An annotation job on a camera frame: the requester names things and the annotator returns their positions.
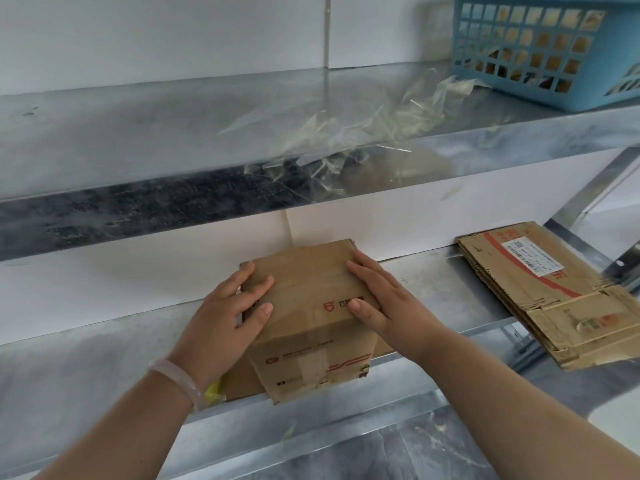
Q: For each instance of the person's right forearm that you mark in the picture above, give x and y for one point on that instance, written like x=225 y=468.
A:
x=525 y=419

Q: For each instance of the blue plastic basket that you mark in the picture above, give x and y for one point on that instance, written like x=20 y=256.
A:
x=590 y=102

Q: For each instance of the white-labelled cardboard box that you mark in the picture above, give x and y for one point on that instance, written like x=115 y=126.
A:
x=500 y=259

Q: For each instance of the pile of clear tape scraps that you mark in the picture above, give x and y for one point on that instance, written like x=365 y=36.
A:
x=350 y=129

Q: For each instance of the person's right hand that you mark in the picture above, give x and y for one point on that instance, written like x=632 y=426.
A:
x=405 y=324

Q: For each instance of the large red-printed cardboard box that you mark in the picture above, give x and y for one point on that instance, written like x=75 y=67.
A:
x=310 y=274

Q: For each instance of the person's left forearm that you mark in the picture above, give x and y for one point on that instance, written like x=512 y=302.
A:
x=120 y=434

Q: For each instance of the pile of assorted small items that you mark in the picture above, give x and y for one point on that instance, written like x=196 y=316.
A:
x=545 y=42

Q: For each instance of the yellow tape roll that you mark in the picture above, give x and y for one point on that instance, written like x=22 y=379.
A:
x=214 y=392

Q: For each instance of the person's left hand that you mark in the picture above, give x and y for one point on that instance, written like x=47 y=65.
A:
x=215 y=334

